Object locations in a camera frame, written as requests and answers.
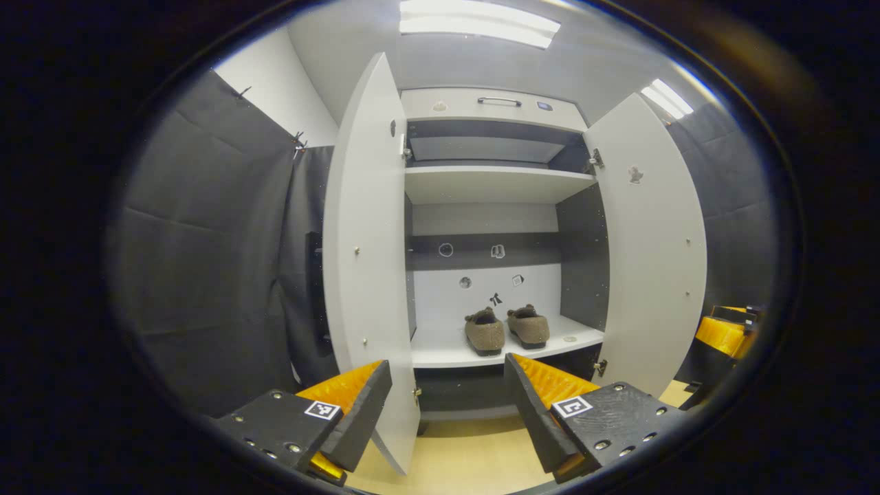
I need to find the brown shoe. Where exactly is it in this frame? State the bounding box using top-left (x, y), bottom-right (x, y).
top-left (507, 305), bottom-right (551, 350)
top-left (464, 307), bottom-right (506, 357)

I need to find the grey cabinet drawer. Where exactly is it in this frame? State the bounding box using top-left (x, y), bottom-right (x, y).
top-left (401, 87), bottom-right (589, 133)

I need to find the small ceiling light panel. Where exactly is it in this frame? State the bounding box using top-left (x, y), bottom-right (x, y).
top-left (641, 78), bottom-right (695, 120)

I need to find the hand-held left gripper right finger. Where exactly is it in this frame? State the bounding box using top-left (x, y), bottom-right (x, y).
top-left (504, 353), bottom-right (688, 485)

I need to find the large ceiling light panel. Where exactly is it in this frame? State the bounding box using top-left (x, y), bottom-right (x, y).
top-left (399, 0), bottom-right (562, 50)

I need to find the black backdrop cloth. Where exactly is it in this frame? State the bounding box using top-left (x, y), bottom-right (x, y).
top-left (665, 102), bottom-right (781, 386)
top-left (107, 69), bottom-right (338, 419)

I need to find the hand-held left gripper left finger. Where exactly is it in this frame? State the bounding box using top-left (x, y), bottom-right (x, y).
top-left (214, 360), bottom-right (393, 489)

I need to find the grey shoe cabinet door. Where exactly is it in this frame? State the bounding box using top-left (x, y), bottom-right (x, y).
top-left (322, 52), bottom-right (421, 476)
top-left (583, 93), bottom-right (709, 399)

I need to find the grey shoe cabinet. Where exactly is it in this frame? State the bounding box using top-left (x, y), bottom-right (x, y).
top-left (401, 86), bottom-right (613, 421)

